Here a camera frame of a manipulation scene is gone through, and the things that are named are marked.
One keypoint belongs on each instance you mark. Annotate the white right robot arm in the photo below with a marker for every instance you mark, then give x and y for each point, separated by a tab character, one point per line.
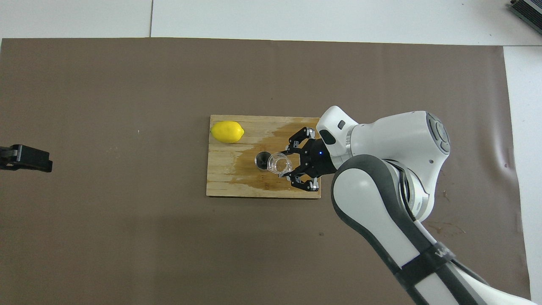
402	140

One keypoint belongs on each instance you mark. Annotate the steel double jigger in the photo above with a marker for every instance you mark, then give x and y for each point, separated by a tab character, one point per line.
260	160

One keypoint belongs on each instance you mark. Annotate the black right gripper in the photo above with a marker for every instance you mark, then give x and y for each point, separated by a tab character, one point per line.
317	161

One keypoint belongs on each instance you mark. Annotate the grey ribbed metal device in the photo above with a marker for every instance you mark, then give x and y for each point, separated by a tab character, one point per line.
529	10

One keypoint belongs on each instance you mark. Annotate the yellow lemon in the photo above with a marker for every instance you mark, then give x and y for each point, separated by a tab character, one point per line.
227	132

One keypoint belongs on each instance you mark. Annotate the brown paper table mat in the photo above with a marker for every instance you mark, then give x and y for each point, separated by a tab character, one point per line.
127	233

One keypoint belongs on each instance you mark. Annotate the small clear glass beaker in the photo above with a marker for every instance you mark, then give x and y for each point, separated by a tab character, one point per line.
277	163

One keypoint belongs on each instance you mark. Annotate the wooden cutting board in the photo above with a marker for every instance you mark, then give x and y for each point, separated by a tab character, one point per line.
228	178

